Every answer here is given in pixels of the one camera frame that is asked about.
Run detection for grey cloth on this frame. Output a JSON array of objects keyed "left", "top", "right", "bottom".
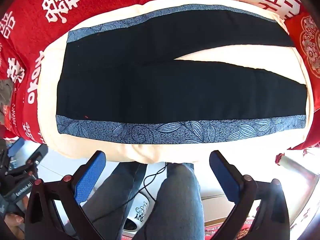
[{"left": 0, "top": 79, "right": 16, "bottom": 107}]

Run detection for person's left leg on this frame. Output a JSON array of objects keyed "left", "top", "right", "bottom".
[{"left": 81, "top": 161, "right": 148, "bottom": 240}]

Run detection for white roll with red end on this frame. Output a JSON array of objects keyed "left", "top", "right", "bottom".
[{"left": 275, "top": 152, "right": 302, "bottom": 172}]

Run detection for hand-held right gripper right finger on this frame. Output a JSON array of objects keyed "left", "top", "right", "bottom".
[{"left": 209, "top": 150, "right": 292, "bottom": 240}]

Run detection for red printed blanket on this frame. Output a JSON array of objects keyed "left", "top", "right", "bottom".
[{"left": 0, "top": 0, "right": 308, "bottom": 144}]

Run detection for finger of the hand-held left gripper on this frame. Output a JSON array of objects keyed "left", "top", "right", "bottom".
[
  {"left": 15, "top": 144, "right": 48, "bottom": 173},
  {"left": 7, "top": 137, "right": 25, "bottom": 157}
]

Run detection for white mug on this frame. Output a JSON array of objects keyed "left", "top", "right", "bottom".
[{"left": 124, "top": 192, "right": 156, "bottom": 232}]

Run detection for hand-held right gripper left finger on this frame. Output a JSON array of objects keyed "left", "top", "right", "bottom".
[{"left": 25, "top": 150, "right": 108, "bottom": 240}]

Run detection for black pants with blue stripes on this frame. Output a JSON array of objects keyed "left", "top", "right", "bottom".
[{"left": 55, "top": 4, "right": 308, "bottom": 145}]

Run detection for person's left hand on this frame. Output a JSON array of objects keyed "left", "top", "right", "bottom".
[{"left": 4, "top": 197, "right": 29, "bottom": 232}]

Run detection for red patterned pillow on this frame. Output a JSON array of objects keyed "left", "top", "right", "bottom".
[{"left": 284, "top": 11, "right": 320, "bottom": 150}]

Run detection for black cable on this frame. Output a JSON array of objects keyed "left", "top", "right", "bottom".
[{"left": 91, "top": 162, "right": 173, "bottom": 223}]

